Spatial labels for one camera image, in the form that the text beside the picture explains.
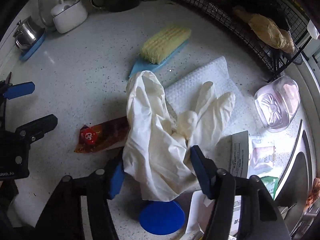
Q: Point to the white ceramic condiment jar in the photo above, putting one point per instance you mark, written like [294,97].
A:
[68,14]

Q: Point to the yellow bristle scrub brush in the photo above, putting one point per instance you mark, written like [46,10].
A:
[160,48]

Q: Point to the small steel pot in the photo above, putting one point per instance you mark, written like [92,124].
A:
[27,34]

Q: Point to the white paper towel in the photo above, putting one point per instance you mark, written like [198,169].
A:
[182,95]

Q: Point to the ginger root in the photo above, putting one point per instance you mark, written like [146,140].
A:
[270,34]

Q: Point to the blue plastic lid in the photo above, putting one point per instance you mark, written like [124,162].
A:
[161,218]

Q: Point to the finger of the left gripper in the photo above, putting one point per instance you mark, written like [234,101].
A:
[9,91]
[35,130]

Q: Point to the stainless steel sink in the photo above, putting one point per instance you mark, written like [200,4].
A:
[296,185]

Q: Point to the green white packet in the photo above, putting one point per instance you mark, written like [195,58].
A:
[271,184]

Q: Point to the pink label sachet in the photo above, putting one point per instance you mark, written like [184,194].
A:
[261,156]

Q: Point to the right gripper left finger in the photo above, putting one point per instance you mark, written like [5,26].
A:
[62,217]

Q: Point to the red sauce packet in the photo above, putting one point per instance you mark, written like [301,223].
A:
[103,136]

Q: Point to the white medicine box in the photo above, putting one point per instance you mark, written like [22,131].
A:
[240,154]

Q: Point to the clear purple plastic bottle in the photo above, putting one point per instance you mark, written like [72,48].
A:
[277,103]

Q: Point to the white latex glove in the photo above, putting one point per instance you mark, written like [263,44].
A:
[156,152]

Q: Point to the black wire rack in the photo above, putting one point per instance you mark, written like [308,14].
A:
[234,16]

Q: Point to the clear glass jar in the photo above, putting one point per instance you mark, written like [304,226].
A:
[45,6]

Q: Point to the orange dish rag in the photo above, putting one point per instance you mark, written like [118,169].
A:
[314,195]

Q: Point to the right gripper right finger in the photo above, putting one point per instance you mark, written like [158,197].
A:
[259,215]

